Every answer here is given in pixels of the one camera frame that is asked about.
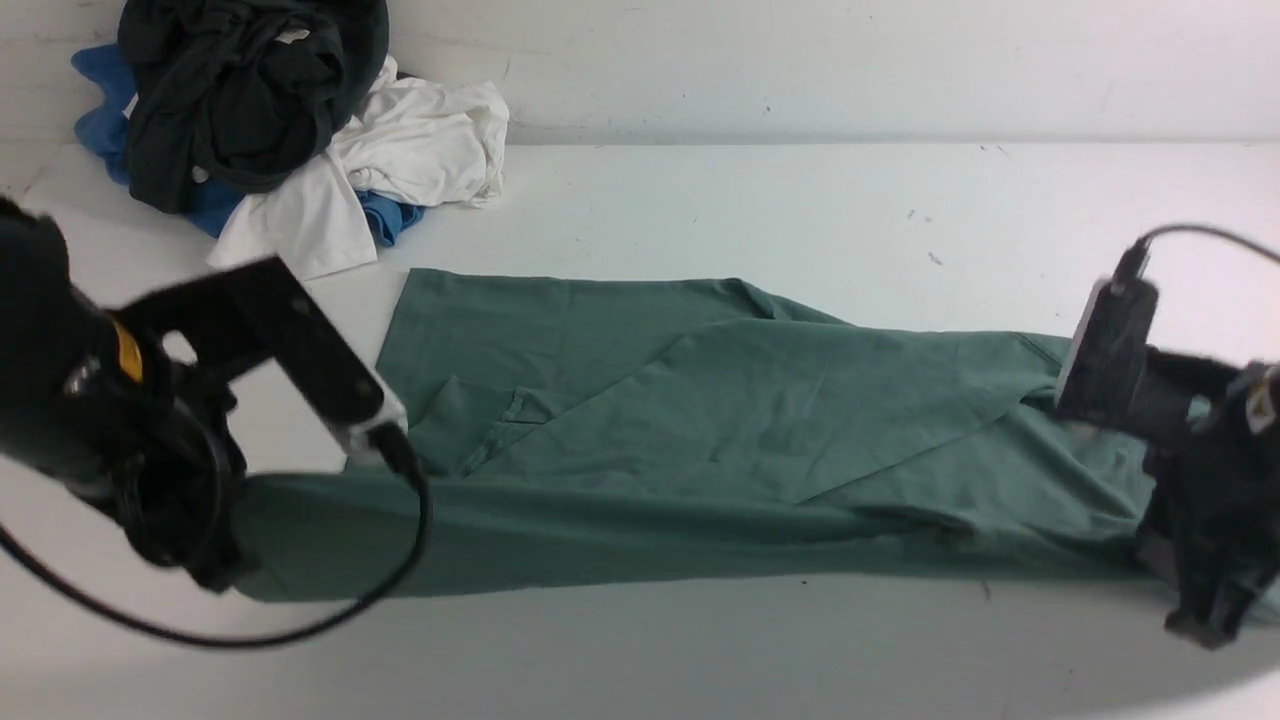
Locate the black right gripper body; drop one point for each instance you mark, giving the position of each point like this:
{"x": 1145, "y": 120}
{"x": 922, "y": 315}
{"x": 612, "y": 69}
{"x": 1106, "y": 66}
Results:
{"x": 1210, "y": 531}

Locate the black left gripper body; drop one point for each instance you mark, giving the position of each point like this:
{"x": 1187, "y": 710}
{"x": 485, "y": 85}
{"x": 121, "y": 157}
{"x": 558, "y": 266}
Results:
{"x": 176, "y": 479}

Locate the green long-sleeved shirt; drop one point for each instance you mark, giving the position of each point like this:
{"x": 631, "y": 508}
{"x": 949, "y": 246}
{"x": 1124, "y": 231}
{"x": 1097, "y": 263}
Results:
{"x": 591, "y": 433}

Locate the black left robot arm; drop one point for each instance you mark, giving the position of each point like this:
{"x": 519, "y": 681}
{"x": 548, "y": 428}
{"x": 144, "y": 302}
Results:
{"x": 51, "y": 423}

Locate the dark green crumpled garment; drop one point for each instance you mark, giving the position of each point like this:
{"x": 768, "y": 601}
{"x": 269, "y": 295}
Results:
{"x": 243, "y": 91}

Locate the white crumpled garment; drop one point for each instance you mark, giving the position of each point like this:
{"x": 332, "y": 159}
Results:
{"x": 411, "y": 145}

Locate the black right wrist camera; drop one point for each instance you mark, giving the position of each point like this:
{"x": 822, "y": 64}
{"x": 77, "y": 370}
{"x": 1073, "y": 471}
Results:
{"x": 1114, "y": 380}

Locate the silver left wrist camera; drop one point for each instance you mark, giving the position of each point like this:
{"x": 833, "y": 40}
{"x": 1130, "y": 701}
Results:
{"x": 258, "y": 312}

